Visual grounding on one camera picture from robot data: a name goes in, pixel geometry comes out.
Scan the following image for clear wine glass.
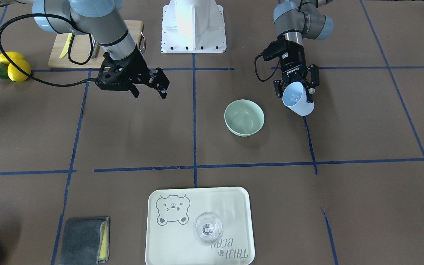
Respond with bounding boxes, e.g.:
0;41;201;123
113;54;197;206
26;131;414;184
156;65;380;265
194;212;224;244

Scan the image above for green ceramic bowl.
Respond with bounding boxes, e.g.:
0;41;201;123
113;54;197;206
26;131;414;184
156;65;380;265
224;99;265;137

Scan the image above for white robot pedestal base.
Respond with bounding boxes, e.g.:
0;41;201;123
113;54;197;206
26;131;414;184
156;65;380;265
160;0;227;54

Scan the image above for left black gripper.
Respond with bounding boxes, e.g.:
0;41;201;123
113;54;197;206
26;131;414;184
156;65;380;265
263;40;320;103

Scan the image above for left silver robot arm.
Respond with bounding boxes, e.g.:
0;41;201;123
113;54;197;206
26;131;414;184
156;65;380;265
256;0;334;103

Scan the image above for yellow plastic knife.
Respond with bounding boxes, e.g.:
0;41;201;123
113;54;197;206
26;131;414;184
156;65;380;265
59;33;73;59

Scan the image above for cream bear serving tray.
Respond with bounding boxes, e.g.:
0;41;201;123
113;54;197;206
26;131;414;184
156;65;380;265
145;187;255;265

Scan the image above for light blue plastic cup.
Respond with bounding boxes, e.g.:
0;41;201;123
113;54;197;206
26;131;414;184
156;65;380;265
282;82;315;116

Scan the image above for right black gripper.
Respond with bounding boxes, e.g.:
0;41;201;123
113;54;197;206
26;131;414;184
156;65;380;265
95;50;170;100

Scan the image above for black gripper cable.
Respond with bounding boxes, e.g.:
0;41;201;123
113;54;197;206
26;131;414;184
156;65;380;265
0;13;98;88

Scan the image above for grey folded cloth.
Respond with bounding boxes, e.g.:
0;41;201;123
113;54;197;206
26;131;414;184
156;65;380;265
59;216;110;265

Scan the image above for yellow lemon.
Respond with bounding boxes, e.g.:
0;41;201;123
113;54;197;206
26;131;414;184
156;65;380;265
0;51;25;66
7;59;32;82

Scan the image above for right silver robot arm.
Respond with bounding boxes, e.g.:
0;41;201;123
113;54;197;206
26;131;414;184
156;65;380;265
32;0;170;99

